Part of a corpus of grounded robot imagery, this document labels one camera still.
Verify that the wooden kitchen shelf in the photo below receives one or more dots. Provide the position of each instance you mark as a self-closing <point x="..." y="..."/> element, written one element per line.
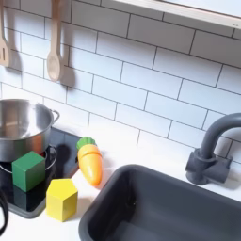
<point x="188" y="11"/>

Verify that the orange toy carrot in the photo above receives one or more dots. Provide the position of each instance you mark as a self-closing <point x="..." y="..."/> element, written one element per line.
<point x="90" y="163"/>

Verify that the wooden spoon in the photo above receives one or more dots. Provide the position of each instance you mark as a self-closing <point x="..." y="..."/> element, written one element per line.
<point x="55" y="62"/>

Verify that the black toy stove top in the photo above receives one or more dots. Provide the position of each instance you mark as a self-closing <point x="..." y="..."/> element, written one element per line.
<point x="67" y="147"/>

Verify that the wooden slotted spatula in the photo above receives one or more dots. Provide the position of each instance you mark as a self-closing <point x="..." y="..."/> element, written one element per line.
<point x="3" y="53"/>

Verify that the dark grey sink basin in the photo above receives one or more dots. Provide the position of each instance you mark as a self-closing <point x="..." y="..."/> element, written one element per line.
<point x="157" y="213"/>

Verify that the dark grey tap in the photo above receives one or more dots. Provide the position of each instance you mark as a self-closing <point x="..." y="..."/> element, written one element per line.
<point x="207" y="166"/>

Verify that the steel pot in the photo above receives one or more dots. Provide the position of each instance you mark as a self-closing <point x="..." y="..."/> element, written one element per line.
<point x="22" y="125"/>

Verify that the yellow hexagonal block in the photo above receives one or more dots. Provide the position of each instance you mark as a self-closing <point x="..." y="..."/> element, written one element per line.
<point x="61" y="197"/>

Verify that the green cube block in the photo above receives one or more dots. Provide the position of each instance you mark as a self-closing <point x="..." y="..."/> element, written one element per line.
<point x="28" y="172"/>

